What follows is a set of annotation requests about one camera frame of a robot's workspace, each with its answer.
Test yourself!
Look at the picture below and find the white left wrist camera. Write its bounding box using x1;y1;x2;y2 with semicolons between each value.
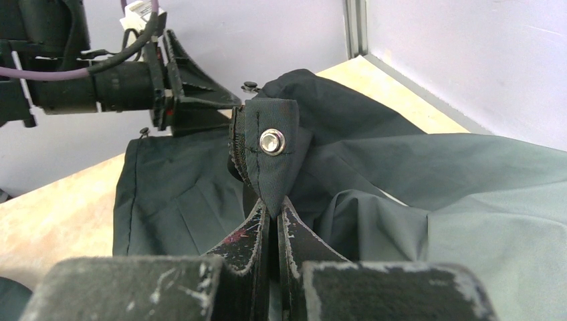
120;1;167;36

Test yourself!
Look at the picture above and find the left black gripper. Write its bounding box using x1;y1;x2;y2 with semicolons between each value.
27;29;241;137

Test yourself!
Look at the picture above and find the grey gradient zip jacket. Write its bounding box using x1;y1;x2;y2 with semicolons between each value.
0;68;567;321

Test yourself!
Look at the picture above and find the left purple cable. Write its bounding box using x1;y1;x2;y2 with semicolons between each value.
0;0;161;82

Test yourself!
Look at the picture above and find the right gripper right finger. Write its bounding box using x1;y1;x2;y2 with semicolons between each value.
277;199;497;320

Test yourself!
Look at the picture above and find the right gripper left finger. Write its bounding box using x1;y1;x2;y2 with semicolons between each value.
22;201;269;320

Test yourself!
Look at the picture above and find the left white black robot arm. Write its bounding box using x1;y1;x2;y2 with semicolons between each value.
1;1;241;136

